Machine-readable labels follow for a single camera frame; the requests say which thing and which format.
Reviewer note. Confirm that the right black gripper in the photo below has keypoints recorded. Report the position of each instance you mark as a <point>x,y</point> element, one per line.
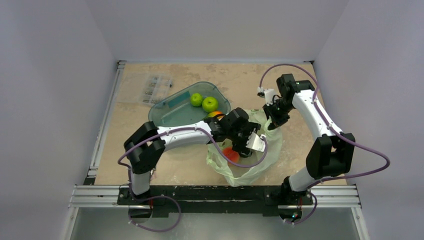
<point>276,117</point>

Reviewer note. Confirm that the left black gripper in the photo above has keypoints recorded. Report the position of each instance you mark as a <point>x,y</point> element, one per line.
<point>241,147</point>

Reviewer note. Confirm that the orange fake peach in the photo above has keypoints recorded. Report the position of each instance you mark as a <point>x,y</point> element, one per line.
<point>232,155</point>

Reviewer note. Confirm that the green orange fake mango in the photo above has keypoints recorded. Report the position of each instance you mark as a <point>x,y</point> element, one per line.
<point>216,114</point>

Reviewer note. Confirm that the green fake apple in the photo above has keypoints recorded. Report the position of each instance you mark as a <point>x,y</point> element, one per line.
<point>210,104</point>

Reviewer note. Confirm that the green fake lime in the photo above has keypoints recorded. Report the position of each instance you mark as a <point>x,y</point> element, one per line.
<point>196,100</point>

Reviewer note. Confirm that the teal plastic bin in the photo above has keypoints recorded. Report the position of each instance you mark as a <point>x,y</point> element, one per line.
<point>177,110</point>

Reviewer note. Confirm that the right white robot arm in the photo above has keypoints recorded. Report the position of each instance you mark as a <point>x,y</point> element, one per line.
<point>332,151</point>

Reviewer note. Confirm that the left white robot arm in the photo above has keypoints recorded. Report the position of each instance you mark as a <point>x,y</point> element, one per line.
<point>145,147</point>

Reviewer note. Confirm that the clear plastic organizer box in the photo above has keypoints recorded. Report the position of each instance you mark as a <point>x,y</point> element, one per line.
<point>144,88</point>

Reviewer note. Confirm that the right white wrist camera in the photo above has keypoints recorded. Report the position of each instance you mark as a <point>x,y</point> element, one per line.
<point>267,94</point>

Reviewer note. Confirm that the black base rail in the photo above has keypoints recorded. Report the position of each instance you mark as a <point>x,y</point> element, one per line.
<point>267,200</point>

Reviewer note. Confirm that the aluminium frame rail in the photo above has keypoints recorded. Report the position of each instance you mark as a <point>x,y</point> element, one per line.
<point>89,193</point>

